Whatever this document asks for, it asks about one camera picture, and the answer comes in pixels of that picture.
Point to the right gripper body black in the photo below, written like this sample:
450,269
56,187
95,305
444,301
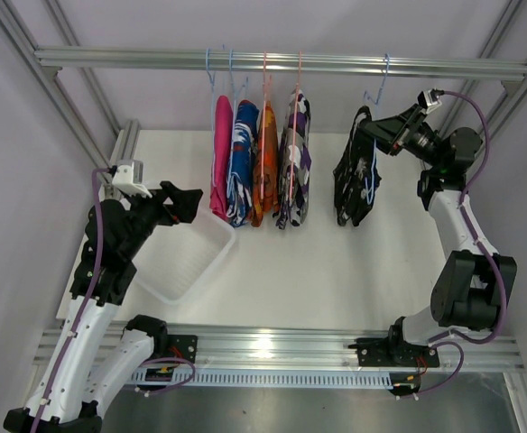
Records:
421,142

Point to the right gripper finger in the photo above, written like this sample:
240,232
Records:
403,126
387,145

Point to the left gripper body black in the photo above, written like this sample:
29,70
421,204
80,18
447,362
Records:
147,213

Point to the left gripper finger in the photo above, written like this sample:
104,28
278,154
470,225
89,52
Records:
169,190
184,204

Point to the black white patterned trousers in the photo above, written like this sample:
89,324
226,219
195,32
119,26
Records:
356,176

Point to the purple grey patterned trousers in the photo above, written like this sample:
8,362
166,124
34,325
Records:
295,214

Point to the pink hanger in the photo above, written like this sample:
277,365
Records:
263,149
294,128

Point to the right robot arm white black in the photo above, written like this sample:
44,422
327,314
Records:
470,297

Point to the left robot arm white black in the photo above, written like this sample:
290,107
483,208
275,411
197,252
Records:
73,395

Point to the blue white patterned trousers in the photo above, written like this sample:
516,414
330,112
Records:
240,170

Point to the orange patterned trousers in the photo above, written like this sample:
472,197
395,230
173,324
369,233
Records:
257,215

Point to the pink trousers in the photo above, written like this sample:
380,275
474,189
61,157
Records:
221,141

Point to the white plastic basket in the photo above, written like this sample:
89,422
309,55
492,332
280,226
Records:
177,262

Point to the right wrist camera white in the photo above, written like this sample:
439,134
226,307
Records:
429,100

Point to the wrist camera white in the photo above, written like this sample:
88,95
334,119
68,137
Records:
128,179
429,100

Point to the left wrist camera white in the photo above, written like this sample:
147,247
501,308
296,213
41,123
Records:
128,179

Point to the right aluminium frame post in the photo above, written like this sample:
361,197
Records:
498,32

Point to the aluminium frame post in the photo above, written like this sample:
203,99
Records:
19,38
498,32

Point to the slotted cable duct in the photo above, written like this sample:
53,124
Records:
304,379

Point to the aluminium hanging rail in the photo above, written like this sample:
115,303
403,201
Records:
118,58

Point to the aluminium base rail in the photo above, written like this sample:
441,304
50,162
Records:
263,348

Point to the left aluminium frame post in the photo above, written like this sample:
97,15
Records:
19,38

